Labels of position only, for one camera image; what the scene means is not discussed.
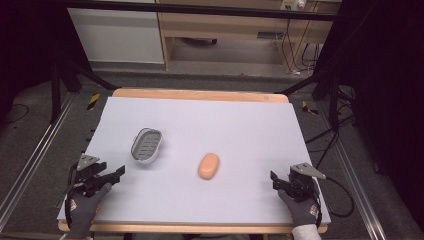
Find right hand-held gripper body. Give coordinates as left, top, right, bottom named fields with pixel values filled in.
left=285, top=162, right=327, bottom=203

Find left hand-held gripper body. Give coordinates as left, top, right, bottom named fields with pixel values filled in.
left=68, top=153, right=108, bottom=198

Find person's right hand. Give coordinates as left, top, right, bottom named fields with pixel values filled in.
left=277, top=188, right=323, bottom=228

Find person's left hand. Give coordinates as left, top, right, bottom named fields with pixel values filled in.
left=64, top=182, right=113, bottom=240

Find white and grey soap dish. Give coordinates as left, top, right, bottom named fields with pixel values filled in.
left=130, top=127, right=164, bottom=165

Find yellow and black floor tape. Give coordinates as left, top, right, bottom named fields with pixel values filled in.
left=86, top=92, right=101, bottom=111
left=301, top=100, right=319, bottom=117

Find orange soap bar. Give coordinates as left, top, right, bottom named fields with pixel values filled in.
left=197, top=152, right=221, bottom=181

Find white table cover board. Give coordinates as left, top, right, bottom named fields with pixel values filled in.
left=56, top=96, right=332, bottom=226

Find black stand with slanted brace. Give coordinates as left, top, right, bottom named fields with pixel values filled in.
left=274, top=66, right=342, bottom=133
left=49, top=56, right=118, bottom=125

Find white cabinet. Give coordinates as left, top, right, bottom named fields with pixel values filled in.
left=67, top=7, right=165, bottom=65

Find light wooden desk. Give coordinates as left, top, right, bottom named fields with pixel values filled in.
left=155, top=0, right=342, bottom=74

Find white power strip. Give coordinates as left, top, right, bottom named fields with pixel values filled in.
left=280, top=0, right=307, bottom=11

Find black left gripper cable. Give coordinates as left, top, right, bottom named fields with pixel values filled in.
left=64, top=163, right=77, bottom=230

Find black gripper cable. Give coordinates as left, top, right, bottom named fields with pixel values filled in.
left=324, top=176, right=356, bottom=219
left=64, top=163, right=77, bottom=230

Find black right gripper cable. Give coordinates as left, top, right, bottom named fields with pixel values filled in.
left=324, top=176, right=356, bottom=219

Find metal floor rail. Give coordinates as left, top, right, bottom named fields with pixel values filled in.
left=0, top=93, right=78, bottom=232
left=315, top=99, right=388, bottom=240

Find bundle of black floor cables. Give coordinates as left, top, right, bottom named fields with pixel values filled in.
left=304, top=84, right=359, bottom=169

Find cables hanging under desk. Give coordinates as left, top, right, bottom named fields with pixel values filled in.
left=279, top=19, right=322, bottom=75

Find black frame crossbar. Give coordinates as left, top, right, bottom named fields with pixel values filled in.
left=62, top=0, right=338, bottom=22

